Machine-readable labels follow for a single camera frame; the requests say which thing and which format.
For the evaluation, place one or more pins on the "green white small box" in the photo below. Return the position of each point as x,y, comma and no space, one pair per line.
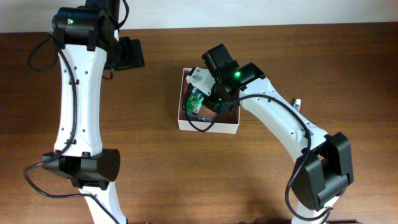
193,103

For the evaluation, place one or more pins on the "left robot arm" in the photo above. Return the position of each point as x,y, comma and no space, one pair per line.
78,153

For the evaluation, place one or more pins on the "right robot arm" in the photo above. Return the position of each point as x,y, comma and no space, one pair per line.
323,162

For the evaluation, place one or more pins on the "blue white toothbrush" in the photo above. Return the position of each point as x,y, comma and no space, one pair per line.
193,117

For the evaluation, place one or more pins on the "white cardboard box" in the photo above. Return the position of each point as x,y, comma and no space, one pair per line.
227,124

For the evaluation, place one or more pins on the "white teal toothpaste tube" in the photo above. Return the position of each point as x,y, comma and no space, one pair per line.
297,104

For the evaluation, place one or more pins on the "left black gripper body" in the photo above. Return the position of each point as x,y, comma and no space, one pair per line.
134,53

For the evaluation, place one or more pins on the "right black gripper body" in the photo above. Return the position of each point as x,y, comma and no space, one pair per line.
211,104

